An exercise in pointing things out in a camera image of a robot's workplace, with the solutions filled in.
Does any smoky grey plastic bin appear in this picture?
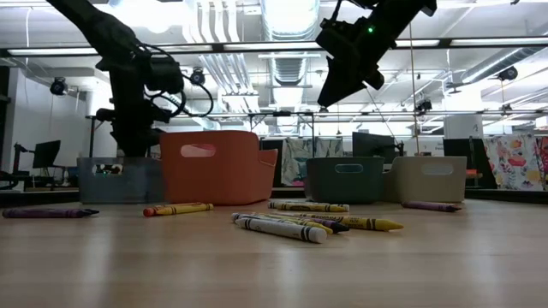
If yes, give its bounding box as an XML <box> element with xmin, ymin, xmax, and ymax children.
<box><xmin>76</xmin><ymin>157</ymin><xmax>166</xmax><ymax>204</ymax></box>

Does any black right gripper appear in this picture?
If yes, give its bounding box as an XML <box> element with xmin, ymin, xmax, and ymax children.
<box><xmin>315</xmin><ymin>16</ymin><xmax>397</xmax><ymax>107</ymax></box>

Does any black overhead beam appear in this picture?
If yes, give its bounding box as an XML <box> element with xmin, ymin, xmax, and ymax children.
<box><xmin>0</xmin><ymin>37</ymin><xmax>548</xmax><ymax>59</ymax></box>

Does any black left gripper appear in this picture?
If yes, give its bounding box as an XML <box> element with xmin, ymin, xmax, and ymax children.
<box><xmin>94</xmin><ymin>53</ymin><xmax>172</xmax><ymax>158</ymax></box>

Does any white crayon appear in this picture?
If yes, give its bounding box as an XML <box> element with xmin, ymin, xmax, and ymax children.
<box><xmin>230</xmin><ymin>212</ymin><xmax>275</xmax><ymax>223</ymax></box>
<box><xmin>282</xmin><ymin>199</ymin><xmax>348</xmax><ymax>206</ymax></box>
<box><xmin>235</xmin><ymin>217</ymin><xmax>329</xmax><ymax>245</ymax></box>

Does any floral cloth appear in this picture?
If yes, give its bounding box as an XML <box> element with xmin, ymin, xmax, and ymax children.
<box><xmin>280</xmin><ymin>136</ymin><xmax>344</xmax><ymax>188</ymax></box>
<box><xmin>482</xmin><ymin>133</ymin><xmax>548</xmax><ymax>193</ymax></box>

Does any thin beige pole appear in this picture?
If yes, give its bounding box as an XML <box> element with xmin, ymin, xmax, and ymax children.
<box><xmin>408</xmin><ymin>23</ymin><xmax>420</xmax><ymax>156</ymax></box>

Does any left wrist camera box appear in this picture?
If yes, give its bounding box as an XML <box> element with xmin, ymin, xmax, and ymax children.
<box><xmin>144</xmin><ymin>56</ymin><xmax>186</xmax><ymax>96</ymax></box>

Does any white plastic bin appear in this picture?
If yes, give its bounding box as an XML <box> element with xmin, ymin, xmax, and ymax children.
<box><xmin>382</xmin><ymin>156</ymin><xmax>468</xmax><ymax>204</ymax></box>

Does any orange plastic bin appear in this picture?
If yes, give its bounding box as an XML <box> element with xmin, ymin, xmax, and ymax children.
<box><xmin>160</xmin><ymin>130</ymin><xmax>278</xmax><ymax>206</ymax></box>

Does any white light strip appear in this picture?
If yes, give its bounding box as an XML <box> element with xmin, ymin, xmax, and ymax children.
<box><xmin>145</xmin><ymin>44</ymin><xmax>215</xmax><ymax>53</ymax></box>
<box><xmin>394</xmin><ymin>38</ymin><xmax>442</xmax><ymax>48</ymax></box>
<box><xmin>223</xmin><ymin>41</ymin><xmax>320</xmax><ymax>50</ymax></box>
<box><xmin>7</xmin><ymin>47</ymin><xmax>100</xmax><ymax>56</ymax></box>
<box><xmin>449</xmin><ymin>37</ymin><xmax>548</xmax><ymax>47</ymax></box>

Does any teal plastic bin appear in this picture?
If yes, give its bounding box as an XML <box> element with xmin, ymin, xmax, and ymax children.
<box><xmin>304</xmin><ymin>157</ymin><xmax>385</xmax><ymax>204</ymax></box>

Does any black background table frame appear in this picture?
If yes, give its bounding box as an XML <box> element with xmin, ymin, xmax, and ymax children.
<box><xmin>87</xmin><ymin>110</ymin><xmax>317</xmax><ymax>160</ymax></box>

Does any yellow crayon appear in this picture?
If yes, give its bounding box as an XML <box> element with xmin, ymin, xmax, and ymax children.
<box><xmin>273</xmin><ymin>212</ymin><xmax>404</xmax><ymax>233</ymax></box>
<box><xmin>154</xmin><ymin>203</ymin><xmax>215</xmax><ymax>216</ymax></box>
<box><xmin>250</xmin><ymin>211</ymin><xmax>335</xmax><ymax>236</ymax></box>
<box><xmin>268</xmin><ymin>201</ymin><xmax>350</xmax><ymax>214</ymax></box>

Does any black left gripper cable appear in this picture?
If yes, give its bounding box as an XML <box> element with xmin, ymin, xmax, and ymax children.
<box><xmin>136</xmin><ymin>41</ymin><xmax>215</xmax><ymax>120</ymax></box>

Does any purple crayon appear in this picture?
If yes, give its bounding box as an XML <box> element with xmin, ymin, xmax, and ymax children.
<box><xmin>401</xmin><ymin>200</ymin><xmax>463</xmax><ymax>213</ymax></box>
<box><xmin>299</xmin><ymin>216</ymin><xmax>350</xmax><ymax>234</ymax></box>
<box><xmin>2</xmin><ymin>207</ymin><xmax>100</xmax><ymax>220</ymax></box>

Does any silver ventilation duct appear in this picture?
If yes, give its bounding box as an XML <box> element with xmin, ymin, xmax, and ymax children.
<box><xmin>259</xmin><ymin>0</ymin><xmax>321</xmax><ymax>133</ymax></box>
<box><xmin>460</xmin><ymin>44</ymin><xmax>548</xmax><ymax>86</ymax></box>

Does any dark partition panel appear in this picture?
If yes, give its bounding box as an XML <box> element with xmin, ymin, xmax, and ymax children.
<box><xmin>443</xmin><ymin>137</ymin><xmax>497</xmax><ymax>190</ymax></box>

